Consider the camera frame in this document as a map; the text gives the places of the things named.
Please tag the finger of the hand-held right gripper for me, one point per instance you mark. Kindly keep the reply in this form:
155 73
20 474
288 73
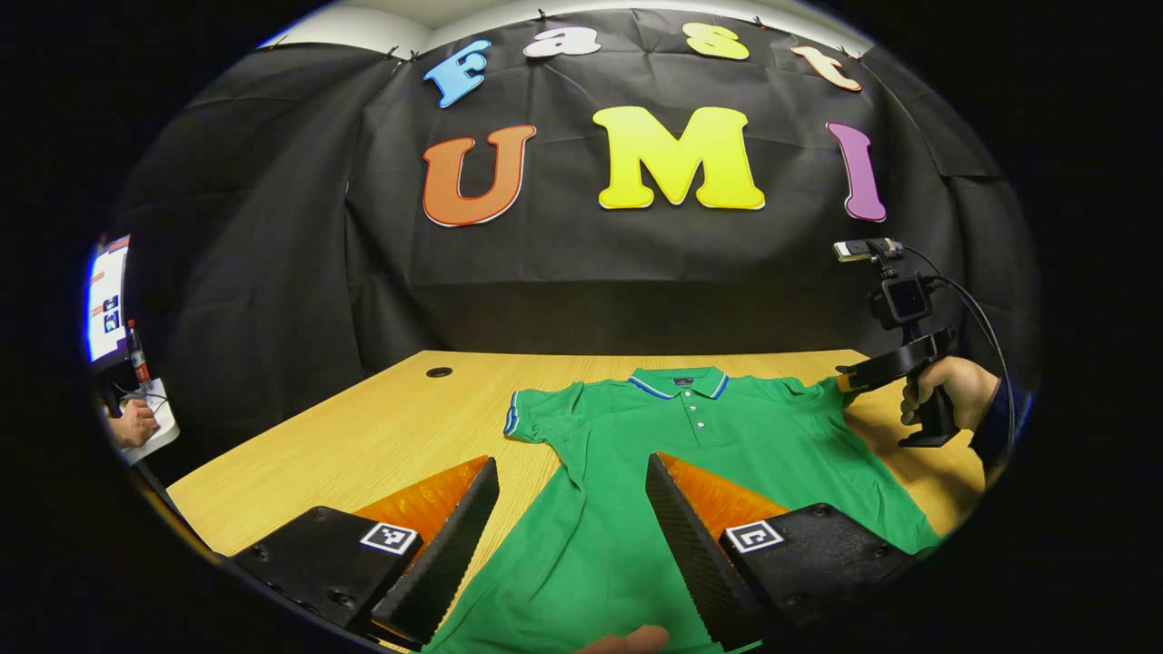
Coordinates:
872 371

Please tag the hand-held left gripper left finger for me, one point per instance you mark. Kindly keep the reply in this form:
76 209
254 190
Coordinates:
445 563

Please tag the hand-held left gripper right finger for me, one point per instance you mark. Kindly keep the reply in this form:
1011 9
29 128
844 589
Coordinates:
695 554

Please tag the green T-shirt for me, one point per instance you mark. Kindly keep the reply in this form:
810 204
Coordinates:
618 472

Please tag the white flat box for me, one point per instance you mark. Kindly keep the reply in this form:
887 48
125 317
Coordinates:
162 427

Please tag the black backdrop cloth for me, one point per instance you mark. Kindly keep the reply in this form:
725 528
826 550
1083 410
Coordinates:
273 272

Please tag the bottle with red label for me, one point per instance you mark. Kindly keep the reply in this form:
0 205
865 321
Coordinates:
138 359

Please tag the computer monitor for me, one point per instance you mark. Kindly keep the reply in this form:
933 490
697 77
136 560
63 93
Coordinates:
107 300

